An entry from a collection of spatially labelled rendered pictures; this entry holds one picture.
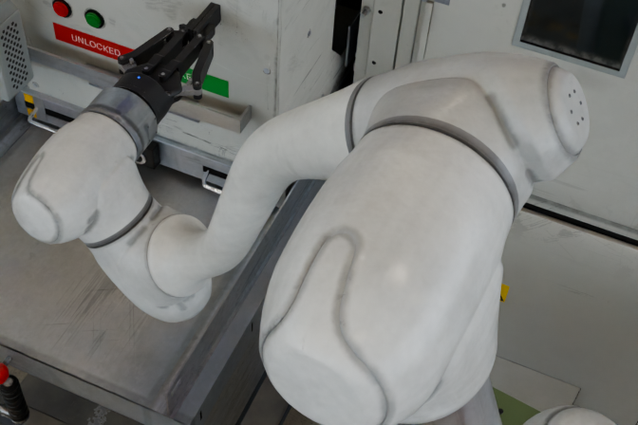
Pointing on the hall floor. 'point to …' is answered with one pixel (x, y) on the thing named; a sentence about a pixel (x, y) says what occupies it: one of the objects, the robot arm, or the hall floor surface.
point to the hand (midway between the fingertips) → (204, 25)
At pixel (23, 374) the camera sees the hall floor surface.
